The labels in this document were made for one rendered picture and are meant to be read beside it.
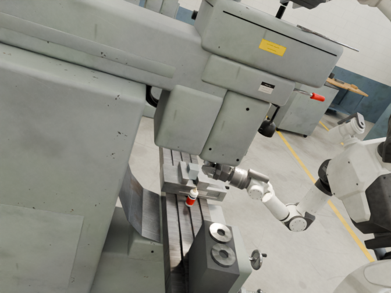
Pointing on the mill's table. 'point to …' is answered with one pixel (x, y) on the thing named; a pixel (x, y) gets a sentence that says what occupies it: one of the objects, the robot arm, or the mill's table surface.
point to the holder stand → (213, 259)
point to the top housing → (265, 42)
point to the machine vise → (219, 189)
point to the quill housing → (234, 128)
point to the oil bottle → (191, 197)
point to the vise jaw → (201, 181)
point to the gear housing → (247, 80)
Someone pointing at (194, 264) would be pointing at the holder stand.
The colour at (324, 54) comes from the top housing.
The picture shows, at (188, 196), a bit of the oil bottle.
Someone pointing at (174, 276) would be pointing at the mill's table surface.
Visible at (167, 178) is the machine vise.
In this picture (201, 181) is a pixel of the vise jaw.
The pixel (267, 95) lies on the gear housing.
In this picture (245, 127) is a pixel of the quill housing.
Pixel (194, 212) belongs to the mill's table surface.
